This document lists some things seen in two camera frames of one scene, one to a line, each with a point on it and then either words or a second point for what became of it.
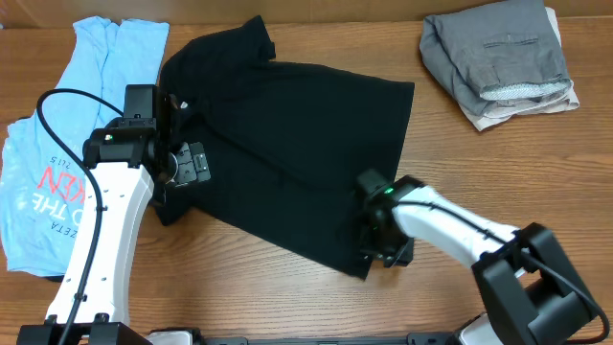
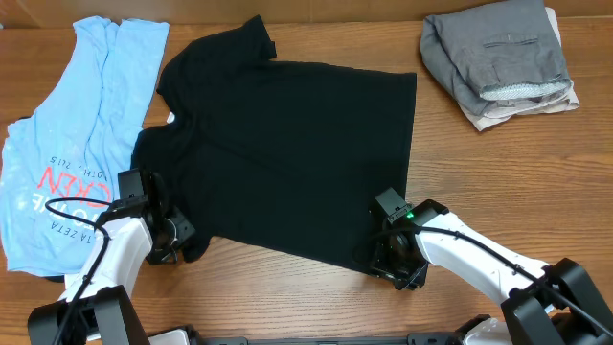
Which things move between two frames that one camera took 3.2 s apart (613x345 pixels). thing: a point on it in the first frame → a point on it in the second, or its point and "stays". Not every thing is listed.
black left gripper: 192,165 → 186,229
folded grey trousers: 495,52 stays
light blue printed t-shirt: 45,196 stays
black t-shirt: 288,143 stays
